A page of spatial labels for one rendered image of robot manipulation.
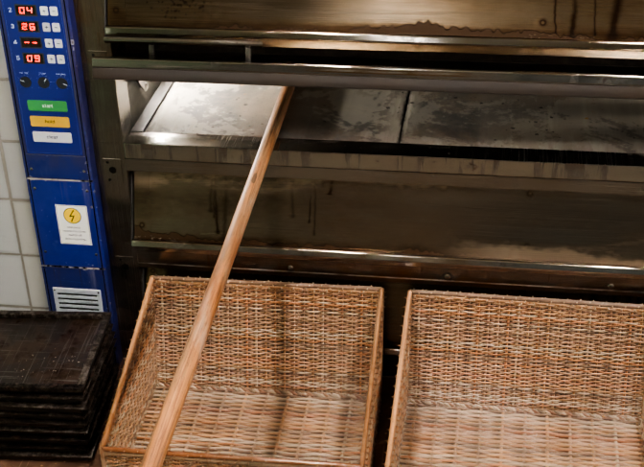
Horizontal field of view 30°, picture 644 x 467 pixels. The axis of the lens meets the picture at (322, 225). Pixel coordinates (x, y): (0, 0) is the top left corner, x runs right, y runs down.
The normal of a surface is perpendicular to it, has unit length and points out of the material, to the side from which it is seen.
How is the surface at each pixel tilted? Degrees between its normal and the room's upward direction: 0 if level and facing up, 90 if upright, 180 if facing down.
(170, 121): 0
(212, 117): 0
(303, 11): 70
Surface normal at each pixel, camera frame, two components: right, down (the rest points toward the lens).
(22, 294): -0.15, 0.51
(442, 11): -0.15, 0.18
